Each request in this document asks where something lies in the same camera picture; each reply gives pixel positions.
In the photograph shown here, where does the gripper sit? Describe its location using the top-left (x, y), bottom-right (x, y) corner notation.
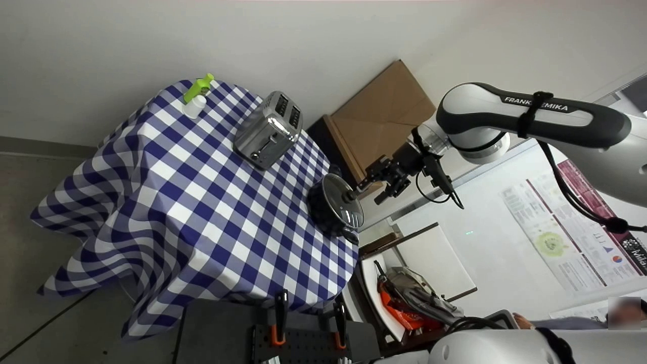
top-left (356, 143), bottom-right (426, 206)

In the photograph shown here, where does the silver toaster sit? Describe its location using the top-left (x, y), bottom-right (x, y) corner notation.
top-left (232, 90), bottom-right (304, 171)

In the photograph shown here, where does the glass pot lid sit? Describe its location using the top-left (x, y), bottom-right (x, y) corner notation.
top-left (322, 172), bottom-right (365, 231)

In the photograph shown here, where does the cardboard box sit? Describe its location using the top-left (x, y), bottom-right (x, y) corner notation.
top-left (323, 59), bottom-right (437, 187)

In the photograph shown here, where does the black pot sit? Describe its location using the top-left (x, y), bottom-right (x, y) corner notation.
top-left (307, 172), bottom-right (365, 246)

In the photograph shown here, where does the white panel with brown edge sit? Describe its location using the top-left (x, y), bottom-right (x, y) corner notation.
top-left (389, 222), bottom-right (479, 303)

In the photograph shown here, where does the whiteboard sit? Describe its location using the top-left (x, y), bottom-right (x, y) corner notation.
top-left (388, 138), bottom-right (647, 320)

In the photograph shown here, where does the orange black clamp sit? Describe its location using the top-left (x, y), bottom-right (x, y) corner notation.
top-left (333, 300), bottom-right (350, 350)
top-left (269, 290), bottom-right (289, 348)

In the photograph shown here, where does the poster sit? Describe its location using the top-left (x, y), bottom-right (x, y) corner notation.
top-left (499, 159), bottom-right (647, 295)

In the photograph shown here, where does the blue white checked tablecloth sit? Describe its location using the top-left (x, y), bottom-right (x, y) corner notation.
top-left (29, 78), bottom-right (361, 342)

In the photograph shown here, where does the white green spray bottle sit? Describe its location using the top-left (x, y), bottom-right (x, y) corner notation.
top-left (181, 73), bottom-right (215, 120)

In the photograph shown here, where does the person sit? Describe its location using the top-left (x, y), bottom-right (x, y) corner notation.
top-left (513, 296), bottom-right (647, 332)

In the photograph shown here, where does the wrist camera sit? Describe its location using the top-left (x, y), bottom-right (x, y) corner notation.
top-left (423, 152), bottom-right (455, 197)

